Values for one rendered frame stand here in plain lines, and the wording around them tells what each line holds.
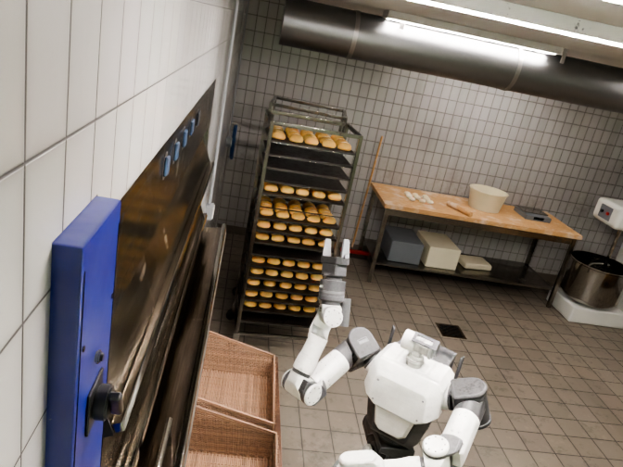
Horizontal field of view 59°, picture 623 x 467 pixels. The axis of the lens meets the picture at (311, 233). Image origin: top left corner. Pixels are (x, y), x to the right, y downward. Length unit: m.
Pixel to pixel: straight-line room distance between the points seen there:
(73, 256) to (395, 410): 1.53
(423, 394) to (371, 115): 4.65
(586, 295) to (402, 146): 2.53
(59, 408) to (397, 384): 1.39
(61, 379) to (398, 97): 5.79
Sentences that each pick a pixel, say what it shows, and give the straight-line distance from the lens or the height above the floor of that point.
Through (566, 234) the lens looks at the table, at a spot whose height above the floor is 0.89.
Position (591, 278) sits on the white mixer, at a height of 0.53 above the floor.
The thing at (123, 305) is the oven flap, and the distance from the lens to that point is 1.14.
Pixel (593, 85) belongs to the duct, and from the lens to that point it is 4.62.
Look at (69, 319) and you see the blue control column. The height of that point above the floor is 2.07.
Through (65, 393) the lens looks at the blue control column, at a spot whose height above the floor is 1.97.
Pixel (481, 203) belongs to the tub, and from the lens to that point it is 6.28.
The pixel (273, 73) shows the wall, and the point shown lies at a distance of 6.08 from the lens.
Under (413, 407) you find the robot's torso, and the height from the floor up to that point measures 1.30.
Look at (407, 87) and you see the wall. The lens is 6.28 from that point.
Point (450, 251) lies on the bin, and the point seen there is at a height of 0.44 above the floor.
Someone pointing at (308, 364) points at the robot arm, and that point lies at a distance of 1.86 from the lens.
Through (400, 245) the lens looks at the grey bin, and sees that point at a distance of 5.97.
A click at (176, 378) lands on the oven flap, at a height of 1.40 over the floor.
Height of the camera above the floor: 2.39
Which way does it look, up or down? 20 degrees down
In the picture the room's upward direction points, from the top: 12 degrees clockwise
